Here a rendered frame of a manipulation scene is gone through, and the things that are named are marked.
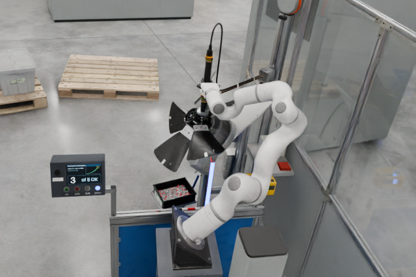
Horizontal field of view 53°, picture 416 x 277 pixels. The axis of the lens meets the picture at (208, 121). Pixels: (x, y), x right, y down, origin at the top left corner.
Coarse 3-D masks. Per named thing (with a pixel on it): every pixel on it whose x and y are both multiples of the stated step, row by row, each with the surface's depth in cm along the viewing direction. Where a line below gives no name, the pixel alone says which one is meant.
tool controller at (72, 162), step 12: (60, 156) 210; (72, 156) 211; (84, 156) 212; (96, 156) 213; (60, 168) 204; (72, 168) 205; (84, 168) 207; (96, 168) 208; (60, 180) 206; (84, 180) 208; (96, 180) 210; (60, 192) 208; (72, 192) 209; (84, 192) 210; (96, 192) 212
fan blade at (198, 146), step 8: (192, 136) 250; (200, 136) 250; (208, 136) 250; (192, 144) 245; (200, 144) 244; (208, 144) 244; (216, 144) 244; (192, 152) 241; (200, 152) 240; (208, 152) 239; (216, 152) 238
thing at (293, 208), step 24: (288, 192) 302; (312, 192) 266; (264, 216) 350; (288, 216) 302; (312, 216) 266; (336, 216) 238; (288, 240) 303; (336, 240) 238; (288, 264) 303; (312, 264) 267; (336, 264) 238; (360, 264) 215
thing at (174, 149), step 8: (176, 136) 265; (184, 136) 264; (168, 144) 266; (176, 144) 264; (184, 144) 263; (160, 152) 267; (168, 152) 264; (176, 152) 263; (184, 152) 262; (160, 160) 265; (168, 160) 263; (176, 160) 262; (168, 168) 261; (176, 168) 260
